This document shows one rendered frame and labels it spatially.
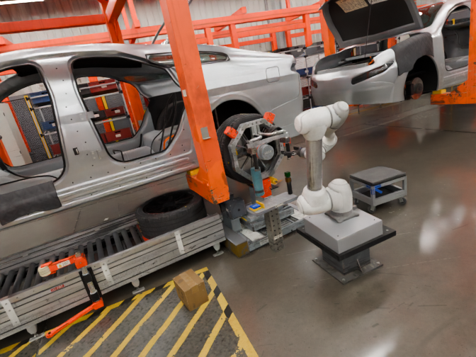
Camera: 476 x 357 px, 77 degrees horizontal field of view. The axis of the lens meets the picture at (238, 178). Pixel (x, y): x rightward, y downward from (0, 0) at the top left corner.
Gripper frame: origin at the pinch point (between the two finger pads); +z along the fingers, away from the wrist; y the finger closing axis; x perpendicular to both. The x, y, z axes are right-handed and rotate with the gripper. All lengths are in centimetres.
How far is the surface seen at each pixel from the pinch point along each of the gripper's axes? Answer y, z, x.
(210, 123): -59, 18, 37
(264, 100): 29, 70, 40
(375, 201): 73, -26, -69
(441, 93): 352, 70, -14
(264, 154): -20.8, 6.3, 1.1
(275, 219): -30, -9, -53
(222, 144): -47, 30, 15
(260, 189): -30.0, 8.2, -28.6
